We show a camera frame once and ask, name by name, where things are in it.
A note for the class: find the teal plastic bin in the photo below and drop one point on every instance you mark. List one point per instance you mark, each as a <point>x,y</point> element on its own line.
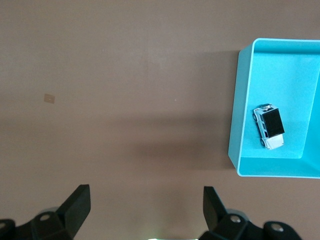
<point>280,75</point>

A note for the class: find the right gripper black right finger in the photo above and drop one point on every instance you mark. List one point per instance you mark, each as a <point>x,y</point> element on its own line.
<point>217,220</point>

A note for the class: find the white jeep toy black roof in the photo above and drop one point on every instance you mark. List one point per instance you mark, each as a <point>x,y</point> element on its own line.
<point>271,125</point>

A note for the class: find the small brown tape patch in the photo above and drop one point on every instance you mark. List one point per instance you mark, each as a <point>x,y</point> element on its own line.
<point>49,98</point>

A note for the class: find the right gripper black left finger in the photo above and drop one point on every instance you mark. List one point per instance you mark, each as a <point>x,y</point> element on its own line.
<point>72,212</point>

